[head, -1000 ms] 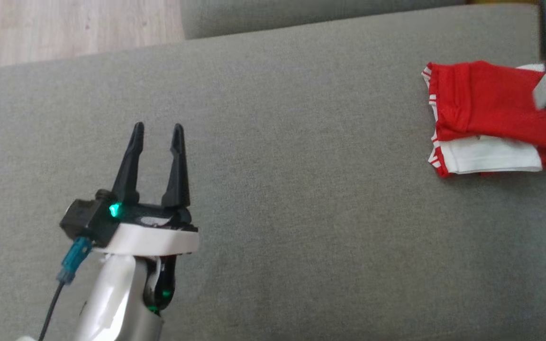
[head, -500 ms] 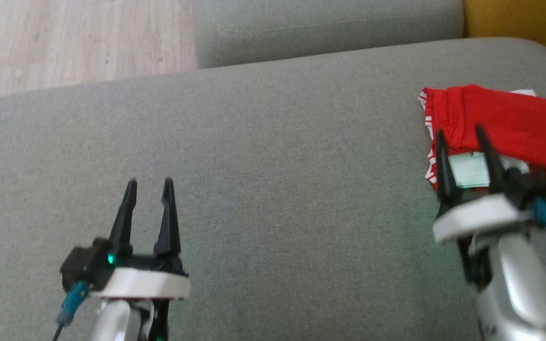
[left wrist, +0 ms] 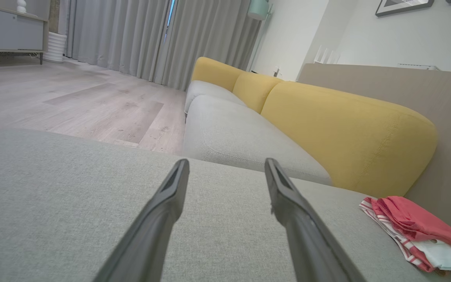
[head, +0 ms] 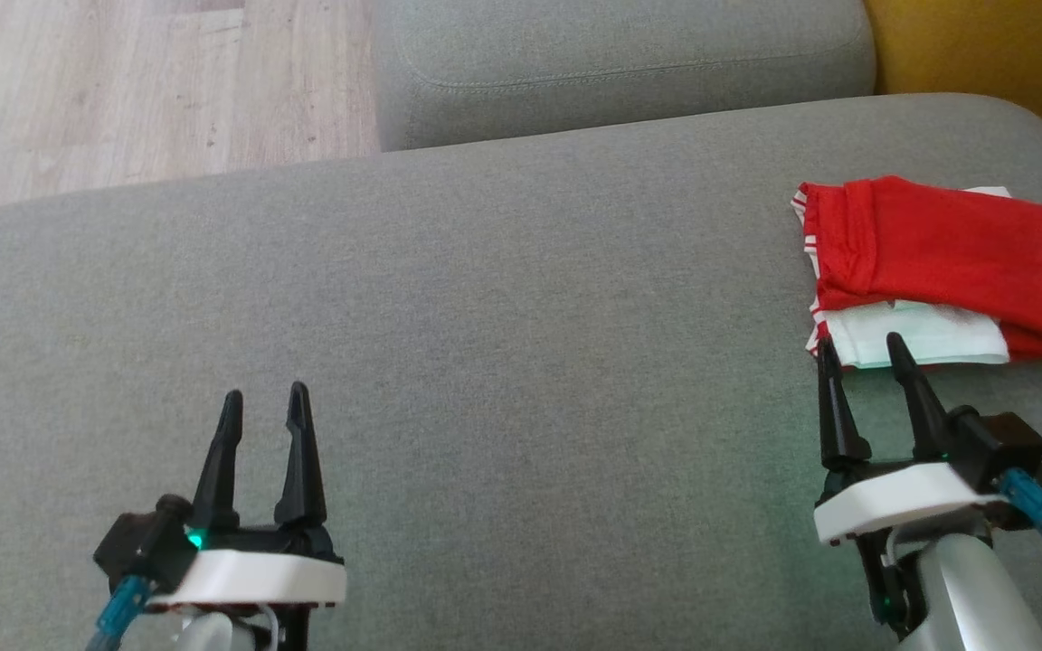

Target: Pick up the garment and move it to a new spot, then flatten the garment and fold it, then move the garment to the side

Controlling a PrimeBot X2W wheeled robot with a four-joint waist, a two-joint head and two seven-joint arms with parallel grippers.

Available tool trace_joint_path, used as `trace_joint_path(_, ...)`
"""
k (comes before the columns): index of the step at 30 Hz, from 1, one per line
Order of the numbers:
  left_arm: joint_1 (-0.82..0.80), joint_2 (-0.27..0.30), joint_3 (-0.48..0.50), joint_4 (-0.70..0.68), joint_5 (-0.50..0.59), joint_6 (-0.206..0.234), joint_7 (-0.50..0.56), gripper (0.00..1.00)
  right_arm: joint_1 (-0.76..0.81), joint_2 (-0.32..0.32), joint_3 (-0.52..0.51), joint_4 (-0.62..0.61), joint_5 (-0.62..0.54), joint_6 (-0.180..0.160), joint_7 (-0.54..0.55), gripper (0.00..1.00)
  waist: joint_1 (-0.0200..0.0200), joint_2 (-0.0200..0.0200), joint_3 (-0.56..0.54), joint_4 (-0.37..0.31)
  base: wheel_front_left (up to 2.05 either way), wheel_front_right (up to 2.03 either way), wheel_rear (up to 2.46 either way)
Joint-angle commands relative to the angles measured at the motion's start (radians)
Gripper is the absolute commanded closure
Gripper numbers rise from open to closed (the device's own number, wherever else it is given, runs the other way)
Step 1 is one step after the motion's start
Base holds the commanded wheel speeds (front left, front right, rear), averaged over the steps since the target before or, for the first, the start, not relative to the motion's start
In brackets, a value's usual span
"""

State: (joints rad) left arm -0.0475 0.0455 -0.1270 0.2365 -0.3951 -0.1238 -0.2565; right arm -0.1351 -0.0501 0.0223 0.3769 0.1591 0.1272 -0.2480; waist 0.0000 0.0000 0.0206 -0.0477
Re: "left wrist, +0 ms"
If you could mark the white ribbed floor pot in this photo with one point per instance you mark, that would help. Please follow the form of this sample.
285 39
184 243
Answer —
55 47

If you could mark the mint green floor lamp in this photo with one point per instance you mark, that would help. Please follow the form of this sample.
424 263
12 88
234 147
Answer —
258 9

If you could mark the dark framed wall picture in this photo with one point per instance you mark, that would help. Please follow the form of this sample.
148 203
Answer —
403 6

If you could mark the flat white device on ledge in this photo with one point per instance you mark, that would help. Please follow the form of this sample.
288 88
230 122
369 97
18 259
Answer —
421 66

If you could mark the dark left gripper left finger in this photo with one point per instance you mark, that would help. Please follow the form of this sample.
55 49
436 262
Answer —
151 235

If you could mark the small white vase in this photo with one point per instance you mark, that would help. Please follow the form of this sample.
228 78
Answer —
21 6

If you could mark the grey pleated curtains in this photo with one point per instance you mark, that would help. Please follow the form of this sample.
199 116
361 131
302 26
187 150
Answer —
131 35

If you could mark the beige panel behind sofa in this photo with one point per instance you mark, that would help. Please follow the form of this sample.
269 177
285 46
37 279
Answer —
444 102

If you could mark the wide grey sofa chaise seat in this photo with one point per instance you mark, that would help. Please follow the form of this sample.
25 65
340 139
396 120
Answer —
53 215

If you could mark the red Bulls 23 jersey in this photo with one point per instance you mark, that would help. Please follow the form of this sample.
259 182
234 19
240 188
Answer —
413 223

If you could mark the grey sofa seat cushion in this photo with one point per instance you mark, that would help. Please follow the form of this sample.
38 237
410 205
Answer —
206 92

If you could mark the grey sideboard cabinet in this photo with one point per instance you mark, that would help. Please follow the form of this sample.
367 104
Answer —
6 29

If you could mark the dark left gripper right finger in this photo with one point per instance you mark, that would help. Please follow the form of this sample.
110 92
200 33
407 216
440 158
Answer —
307 235

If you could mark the white items on ledge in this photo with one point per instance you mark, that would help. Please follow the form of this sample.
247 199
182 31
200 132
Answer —
327 56

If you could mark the yellow sofa back cushion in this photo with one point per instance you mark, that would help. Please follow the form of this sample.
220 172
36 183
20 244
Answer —
215 72
347 133
255 90

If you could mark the grey sofa back cushion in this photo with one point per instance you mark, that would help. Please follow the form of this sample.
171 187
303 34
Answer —
241 137

